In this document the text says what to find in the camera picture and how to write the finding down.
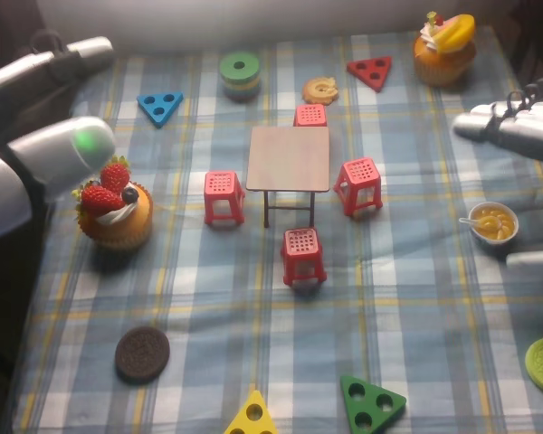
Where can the white bowl with food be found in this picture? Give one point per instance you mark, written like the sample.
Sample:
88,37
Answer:
495,223

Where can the red stool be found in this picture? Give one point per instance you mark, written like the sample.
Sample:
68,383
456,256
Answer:
310,115
359,183
221,194
302,253

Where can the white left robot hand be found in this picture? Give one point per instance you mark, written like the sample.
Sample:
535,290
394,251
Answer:
22,68

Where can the yellow triangle block with holes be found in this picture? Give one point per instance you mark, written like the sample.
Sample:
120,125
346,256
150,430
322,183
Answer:
249,418

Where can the red stool front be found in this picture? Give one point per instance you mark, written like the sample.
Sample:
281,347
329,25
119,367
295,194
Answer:
302,253

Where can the orange fruit toy cupcake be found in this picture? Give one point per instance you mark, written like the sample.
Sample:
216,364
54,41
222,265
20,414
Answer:
443,59

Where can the blue plaid tablecloth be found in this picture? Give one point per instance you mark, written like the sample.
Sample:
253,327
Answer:
271,325

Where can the stack of coloured rings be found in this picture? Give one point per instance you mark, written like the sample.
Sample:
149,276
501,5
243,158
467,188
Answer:
240,74

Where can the red triangle block with holes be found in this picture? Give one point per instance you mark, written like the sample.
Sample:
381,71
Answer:
372,72

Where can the strawberry toy cupcake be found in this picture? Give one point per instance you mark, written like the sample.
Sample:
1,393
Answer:
117,217

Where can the round butter cookie toy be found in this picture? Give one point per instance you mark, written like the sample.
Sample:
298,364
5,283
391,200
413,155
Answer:
320,90

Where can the blue triangle block with holes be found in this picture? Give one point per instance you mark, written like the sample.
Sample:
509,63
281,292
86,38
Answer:
160,104

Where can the small brown toy table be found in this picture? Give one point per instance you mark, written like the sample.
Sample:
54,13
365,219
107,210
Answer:
289,158

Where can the green triangle block with holes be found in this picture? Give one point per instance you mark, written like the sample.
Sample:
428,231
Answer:
371,407

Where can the red stool back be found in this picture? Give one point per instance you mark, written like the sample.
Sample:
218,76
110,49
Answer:
310,115

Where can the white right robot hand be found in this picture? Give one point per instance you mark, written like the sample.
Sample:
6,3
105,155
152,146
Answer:
520,131

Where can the chocolate sandwich cookie toy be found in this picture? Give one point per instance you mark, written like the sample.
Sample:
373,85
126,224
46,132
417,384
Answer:
142,355

